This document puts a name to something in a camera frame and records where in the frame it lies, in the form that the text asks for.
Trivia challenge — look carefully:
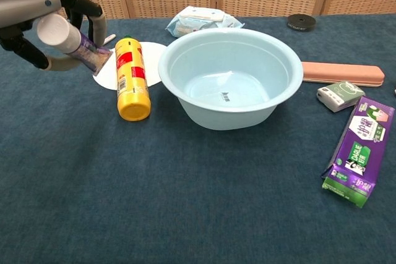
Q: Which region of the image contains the purple white tube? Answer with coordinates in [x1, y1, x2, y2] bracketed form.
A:
[37, 13, 113, 76]

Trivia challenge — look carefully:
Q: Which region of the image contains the yellow bottle red label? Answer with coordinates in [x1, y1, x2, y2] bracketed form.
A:
[114, 35, 152, 121]

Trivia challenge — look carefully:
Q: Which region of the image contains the light blue plastic basin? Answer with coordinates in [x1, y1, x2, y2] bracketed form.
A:
[157, 27, 304, 131]

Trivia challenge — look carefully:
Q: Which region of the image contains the purple green toothpaste box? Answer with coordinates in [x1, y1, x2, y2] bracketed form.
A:
[321, 96, 396, 208]

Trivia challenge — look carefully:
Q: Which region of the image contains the white round paper plate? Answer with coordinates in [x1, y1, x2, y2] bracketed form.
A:
[92, 41, 168, 91]

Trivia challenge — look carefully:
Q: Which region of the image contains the blue wet wipes pack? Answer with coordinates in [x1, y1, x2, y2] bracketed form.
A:
[165, 6, 245, 38]

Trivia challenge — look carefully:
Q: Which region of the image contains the dark blue table cloth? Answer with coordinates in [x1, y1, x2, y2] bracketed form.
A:
[0, 13, 396, 264]

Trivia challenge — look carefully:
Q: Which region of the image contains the black round disc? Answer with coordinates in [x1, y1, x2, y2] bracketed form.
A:
[286, 14, 317, 32]

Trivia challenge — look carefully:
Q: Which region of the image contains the pink toothbrush case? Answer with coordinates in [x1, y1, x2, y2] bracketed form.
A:
[300, 61, 385, 87]

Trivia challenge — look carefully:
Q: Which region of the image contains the green pocket tissue pack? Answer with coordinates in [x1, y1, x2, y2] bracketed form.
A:
[316, 80, 366, 113]

